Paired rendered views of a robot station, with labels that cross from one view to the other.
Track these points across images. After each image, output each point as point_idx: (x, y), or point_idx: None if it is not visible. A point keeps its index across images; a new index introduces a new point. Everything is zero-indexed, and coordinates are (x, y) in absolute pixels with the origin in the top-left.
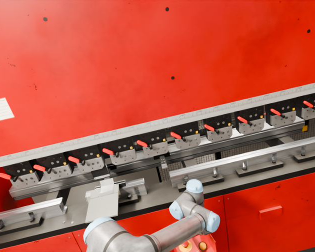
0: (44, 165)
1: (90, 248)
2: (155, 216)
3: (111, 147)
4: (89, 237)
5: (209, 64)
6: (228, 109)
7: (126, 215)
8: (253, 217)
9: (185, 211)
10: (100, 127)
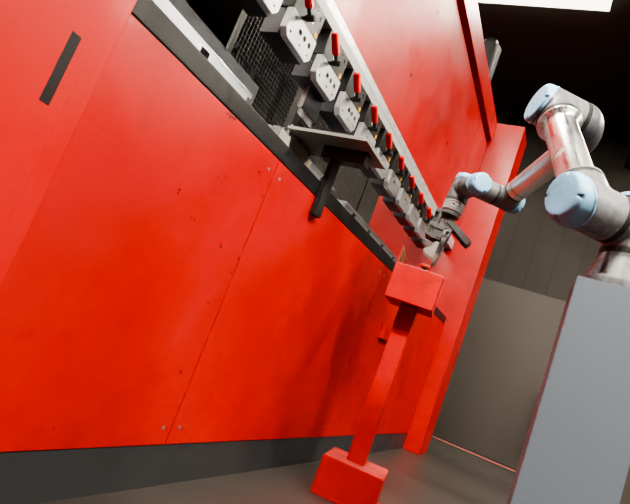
0: (301, 1)
1: (571, 98)
2: (345, 240)
3: (352, 83)
4: (563, 90)
5: (423, 97)
6: (407, 161)
7: (333, 203)
8: (377, 330)
9: (493, 183)
10: (363, 43)
